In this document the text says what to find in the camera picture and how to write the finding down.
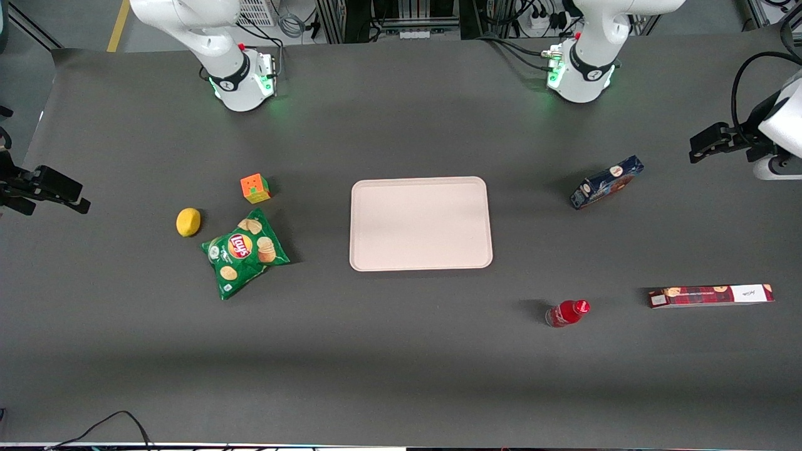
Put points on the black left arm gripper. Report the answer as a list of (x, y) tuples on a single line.
[(742, 141)]

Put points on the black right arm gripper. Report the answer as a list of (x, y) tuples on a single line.
[(14, 188)]

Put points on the red plaid cookie box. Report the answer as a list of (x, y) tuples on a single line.
[(708, 295)]

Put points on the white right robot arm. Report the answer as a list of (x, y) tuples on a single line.
[(233, 81)]

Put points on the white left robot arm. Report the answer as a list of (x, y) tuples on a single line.
[(583, 78)]

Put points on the blue chocolate cookie box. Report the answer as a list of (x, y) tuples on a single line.
[(604, 183)]

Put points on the white perforated box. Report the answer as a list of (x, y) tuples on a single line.
[(257, 11)]

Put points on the beige plastic tray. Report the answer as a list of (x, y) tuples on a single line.
[(420, 224)]

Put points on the yellow lemon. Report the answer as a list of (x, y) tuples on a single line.
[(188, 222)]

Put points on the white power strip with plugs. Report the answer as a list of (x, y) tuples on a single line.
[(545, 22)]

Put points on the green Lays chips bag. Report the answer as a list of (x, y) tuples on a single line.
[(241, 254)]

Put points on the orange green puzzle cube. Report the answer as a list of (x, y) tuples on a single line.
[(255, 188)]

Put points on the red cola bottle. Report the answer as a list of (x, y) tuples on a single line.
[(566, 313)]

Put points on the small white power strip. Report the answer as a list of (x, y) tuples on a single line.
[(415, 34)]

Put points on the black equipment rack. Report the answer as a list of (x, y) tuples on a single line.
[(351, 19)]

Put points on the dark grey table cover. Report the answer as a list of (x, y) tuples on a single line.
[(401, 363)]

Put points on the aluminium frame profile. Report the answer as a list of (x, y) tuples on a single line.
[(761, 12)]

